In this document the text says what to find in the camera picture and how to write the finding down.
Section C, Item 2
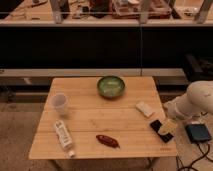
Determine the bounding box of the white tube bottle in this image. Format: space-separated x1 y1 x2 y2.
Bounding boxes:
54 120 75 158

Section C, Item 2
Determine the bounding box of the wooden folding table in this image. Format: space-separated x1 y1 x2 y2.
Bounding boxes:
28 76 179 160

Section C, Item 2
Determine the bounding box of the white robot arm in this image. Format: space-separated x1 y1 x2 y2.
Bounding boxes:
158 81 213 135

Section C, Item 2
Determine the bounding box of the clear plastic cup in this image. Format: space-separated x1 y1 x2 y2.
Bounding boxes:
50 93 68 116

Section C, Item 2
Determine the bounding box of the black eraser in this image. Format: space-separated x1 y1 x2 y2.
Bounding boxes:
149 119 175 144

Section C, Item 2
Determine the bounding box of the black cable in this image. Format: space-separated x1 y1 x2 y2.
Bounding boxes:
175 141 213 171

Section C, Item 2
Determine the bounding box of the background shelf rack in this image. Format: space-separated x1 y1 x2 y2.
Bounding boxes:
0 0 213 27

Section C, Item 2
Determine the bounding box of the white sponge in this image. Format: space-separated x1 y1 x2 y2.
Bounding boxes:
136 101 154 117

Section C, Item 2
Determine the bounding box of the black power box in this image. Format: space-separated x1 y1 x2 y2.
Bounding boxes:
185 124 212 143

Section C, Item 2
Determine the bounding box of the green bowl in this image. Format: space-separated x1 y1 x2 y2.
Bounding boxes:
97 76 125 98

